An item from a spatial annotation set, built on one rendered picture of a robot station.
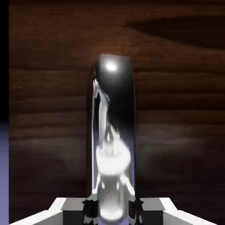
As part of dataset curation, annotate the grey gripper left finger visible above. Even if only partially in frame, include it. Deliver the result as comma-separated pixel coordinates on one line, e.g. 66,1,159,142
9,197,99,225

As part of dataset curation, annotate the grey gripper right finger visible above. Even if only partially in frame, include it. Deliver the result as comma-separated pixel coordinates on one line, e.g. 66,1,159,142
128,197,216,225

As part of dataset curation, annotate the dark wood cabinet door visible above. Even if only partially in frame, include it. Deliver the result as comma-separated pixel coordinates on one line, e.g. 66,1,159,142
8,0,225,225

